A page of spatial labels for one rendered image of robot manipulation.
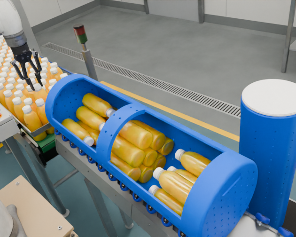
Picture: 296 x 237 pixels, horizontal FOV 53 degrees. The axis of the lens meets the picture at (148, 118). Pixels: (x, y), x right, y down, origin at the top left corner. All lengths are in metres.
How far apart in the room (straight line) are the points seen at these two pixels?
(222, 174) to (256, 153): 0.69
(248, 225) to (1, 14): 1.24
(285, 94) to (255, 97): 0.13
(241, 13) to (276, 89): 3.27
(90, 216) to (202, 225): 1.61
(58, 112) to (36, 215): 0.53
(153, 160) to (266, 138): 0.54
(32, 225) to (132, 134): 0.43
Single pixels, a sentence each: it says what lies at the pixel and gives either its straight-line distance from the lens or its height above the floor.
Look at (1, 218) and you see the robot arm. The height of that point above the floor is 1.19.
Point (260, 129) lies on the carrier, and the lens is 1.37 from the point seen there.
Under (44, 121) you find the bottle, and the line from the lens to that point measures 1.60.
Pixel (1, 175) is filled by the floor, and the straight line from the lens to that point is 3.04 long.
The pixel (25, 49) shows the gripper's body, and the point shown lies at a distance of 1.50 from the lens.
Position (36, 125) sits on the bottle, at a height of 0.99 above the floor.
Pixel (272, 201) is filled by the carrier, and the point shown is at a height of 0.47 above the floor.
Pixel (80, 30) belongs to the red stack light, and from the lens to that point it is 1.86.
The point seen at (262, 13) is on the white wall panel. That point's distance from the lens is 4.53.
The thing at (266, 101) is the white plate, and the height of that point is 1.04.
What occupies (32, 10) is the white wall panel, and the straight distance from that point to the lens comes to 6.01.
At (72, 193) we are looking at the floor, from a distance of 2.55.
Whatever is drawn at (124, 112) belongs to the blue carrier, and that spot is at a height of 1.23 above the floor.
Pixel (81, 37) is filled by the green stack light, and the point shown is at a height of 1.19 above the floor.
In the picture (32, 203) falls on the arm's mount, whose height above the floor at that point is 1.07.
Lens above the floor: 1.84
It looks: 37 degrees down
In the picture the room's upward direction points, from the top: 11 degrees counter-clockwise
